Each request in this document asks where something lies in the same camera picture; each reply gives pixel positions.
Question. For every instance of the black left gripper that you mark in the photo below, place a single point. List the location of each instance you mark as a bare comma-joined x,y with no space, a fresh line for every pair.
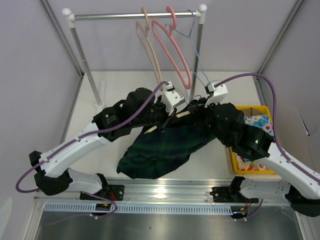
166,116

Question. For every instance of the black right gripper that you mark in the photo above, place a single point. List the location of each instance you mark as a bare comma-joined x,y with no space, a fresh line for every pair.
198,111

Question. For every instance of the cream plastic hanger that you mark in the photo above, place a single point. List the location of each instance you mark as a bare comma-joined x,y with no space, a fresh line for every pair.
167,122

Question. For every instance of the green navy plaid skirt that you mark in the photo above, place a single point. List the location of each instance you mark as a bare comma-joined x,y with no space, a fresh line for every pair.
155,154

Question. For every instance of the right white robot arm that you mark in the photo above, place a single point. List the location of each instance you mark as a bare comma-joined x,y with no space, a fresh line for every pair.
300,185

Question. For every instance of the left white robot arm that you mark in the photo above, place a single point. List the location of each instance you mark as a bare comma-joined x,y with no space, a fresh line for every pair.
139,109

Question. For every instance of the tan wooden hanger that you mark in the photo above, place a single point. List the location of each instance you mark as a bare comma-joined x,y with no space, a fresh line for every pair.
143,35

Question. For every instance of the brown cloth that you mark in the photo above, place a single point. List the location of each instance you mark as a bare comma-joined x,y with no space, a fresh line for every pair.
251,112

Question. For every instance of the blue floral cloth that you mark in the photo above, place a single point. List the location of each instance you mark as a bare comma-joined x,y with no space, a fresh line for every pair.
263,122

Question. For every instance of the yellow plastic bin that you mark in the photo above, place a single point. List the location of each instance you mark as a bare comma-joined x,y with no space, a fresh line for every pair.
264,110

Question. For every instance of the silver clothes rack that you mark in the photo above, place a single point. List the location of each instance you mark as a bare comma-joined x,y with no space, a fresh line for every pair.
167,21

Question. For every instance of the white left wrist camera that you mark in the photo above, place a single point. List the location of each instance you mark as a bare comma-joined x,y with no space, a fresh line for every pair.
171,97

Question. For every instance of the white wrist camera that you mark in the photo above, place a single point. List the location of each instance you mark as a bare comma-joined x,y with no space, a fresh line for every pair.
171,97
216,92

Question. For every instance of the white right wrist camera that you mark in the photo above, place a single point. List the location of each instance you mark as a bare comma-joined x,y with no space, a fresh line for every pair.
216,92

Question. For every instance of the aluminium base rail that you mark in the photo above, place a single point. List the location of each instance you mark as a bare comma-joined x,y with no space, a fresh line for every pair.
194,191

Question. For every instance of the blue wire hanger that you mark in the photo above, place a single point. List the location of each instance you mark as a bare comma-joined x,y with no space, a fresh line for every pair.
196,47

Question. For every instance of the slotted grey cable duct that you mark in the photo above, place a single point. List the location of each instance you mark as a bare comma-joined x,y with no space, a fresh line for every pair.
135,208

